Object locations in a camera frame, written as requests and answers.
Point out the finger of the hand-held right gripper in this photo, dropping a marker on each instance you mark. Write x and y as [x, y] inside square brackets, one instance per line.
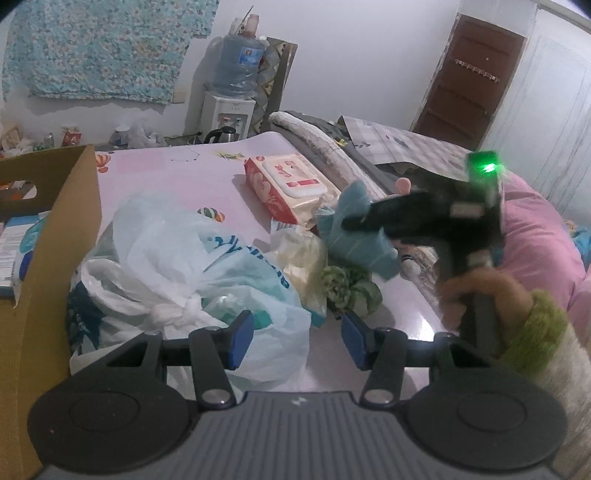
[397, 214]

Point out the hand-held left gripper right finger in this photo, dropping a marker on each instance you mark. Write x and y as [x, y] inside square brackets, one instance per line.
[353, 339]

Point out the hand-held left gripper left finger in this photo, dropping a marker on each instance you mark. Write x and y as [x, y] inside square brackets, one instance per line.
[240, 339]

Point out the pink plush toy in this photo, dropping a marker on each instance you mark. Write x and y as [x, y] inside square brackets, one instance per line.
[404, 183]

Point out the green scrunchie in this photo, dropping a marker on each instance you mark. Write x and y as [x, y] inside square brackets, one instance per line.
[351, 286]

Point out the blue striped towel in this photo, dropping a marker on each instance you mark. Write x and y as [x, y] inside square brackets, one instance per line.
[355, 249]

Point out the clear packet with beige cloth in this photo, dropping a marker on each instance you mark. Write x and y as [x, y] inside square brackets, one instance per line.
[300, 254]

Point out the brown cardboard box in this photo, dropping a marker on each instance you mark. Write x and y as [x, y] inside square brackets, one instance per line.
[51, 258]

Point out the light blue labelled carton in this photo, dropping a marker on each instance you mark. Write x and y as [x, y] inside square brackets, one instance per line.
[9, 249]

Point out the person's right hand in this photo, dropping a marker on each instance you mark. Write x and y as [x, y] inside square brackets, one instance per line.
[461, 286]

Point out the pink blanket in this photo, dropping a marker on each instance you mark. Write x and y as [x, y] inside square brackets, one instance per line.
[535, 230]

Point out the checked grey cloth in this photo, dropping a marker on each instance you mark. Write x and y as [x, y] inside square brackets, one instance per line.
[406, 143]

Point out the white plastic bag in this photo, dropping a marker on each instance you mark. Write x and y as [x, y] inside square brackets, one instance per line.
[161, 258]

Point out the grey and white blanket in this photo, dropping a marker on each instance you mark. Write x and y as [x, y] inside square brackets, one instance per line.
[314, 138]

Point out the red wet wipes pack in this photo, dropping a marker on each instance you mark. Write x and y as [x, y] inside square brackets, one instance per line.
[286, 180]

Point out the brown wooden door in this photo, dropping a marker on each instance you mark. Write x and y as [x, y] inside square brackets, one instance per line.
[471, 92]

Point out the white wardrobe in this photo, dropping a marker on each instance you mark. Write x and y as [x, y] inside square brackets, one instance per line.
[554, 115]

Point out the patterned folded board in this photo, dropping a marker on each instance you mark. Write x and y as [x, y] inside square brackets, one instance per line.
[277, 78]

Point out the black electric kettle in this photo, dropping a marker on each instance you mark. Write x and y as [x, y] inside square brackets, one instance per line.
[220, 136]

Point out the white water dispenser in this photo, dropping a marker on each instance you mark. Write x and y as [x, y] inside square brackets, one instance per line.
[226, 110]

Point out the blue water jug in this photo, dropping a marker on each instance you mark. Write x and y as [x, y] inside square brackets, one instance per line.
[240, 60]

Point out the pile of bottles and wrappers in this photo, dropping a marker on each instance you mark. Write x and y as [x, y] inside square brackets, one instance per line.
[69, 138]

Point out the wall socket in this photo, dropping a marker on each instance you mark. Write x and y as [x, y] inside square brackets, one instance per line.
[180, 96]

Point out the floral wall cloth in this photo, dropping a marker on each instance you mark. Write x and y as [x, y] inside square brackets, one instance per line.
[106, 46]

